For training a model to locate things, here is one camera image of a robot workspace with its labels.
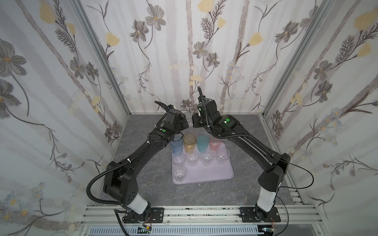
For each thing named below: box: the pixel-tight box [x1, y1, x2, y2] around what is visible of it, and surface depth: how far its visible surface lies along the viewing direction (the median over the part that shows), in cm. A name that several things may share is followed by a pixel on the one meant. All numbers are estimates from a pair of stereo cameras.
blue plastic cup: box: [169, 136, 184, 155], surface depth 88 cm
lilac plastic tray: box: [171, 142, 234, 185], surface depth 92 cm
